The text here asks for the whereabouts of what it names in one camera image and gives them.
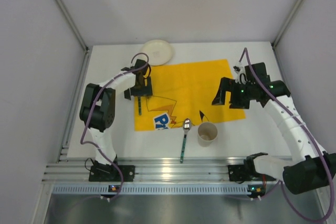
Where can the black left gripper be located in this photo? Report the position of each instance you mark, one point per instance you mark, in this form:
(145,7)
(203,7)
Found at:
(142,91)

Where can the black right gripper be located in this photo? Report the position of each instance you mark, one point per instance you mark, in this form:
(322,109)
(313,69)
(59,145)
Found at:
(233,94)

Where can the silver fork green handle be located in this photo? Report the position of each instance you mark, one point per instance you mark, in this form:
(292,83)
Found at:
(139,106)

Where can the yellow cartoon placemat cloth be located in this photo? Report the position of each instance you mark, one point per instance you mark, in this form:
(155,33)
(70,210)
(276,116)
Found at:
(185,91)

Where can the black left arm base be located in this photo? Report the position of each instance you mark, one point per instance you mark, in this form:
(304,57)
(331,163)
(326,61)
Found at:
(108,173)

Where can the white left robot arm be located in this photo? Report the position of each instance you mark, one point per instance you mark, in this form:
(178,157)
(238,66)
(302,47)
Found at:
(98,106)

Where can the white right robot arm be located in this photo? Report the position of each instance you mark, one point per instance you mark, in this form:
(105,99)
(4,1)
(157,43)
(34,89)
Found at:
(311,167)

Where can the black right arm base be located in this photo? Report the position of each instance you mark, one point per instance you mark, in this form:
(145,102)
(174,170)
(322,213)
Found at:
(240,174)

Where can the beige paper cup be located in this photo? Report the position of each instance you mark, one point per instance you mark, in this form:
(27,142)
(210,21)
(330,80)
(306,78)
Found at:
(207,133)

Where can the cream round plate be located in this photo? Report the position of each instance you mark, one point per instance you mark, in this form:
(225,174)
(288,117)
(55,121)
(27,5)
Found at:
(159,52)

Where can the silver spoon green handle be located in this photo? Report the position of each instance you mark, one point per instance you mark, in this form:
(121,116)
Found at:
(186,128)

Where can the perforated grey cable duct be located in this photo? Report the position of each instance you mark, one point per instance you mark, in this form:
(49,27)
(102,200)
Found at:
(159,189)

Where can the left aluminium corner post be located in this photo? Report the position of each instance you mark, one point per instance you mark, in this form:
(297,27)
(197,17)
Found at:
(70,22)

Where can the aluminium corner post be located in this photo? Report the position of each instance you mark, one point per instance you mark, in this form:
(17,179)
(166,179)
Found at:
(294,10)
(70,22)

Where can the right aluminium corner post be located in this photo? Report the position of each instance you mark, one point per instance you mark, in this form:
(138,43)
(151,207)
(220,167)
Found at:
(294,10)

